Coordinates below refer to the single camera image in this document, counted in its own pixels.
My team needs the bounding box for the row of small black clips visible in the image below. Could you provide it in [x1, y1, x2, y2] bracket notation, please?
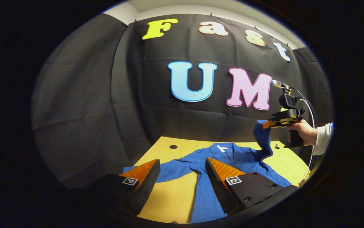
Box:
[133, 13, 293, 50]

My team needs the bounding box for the blue button shirt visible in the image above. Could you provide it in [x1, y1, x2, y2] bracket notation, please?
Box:
[123, 120, 292, 224]

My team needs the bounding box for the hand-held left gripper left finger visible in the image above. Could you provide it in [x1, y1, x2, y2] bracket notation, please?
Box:
[93, 159, 161, 216]

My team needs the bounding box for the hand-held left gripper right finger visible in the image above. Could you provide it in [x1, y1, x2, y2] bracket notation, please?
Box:
[205, 157, 300, 216]

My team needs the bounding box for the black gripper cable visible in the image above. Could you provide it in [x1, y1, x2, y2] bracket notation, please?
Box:
[291, 87, 317, 187]

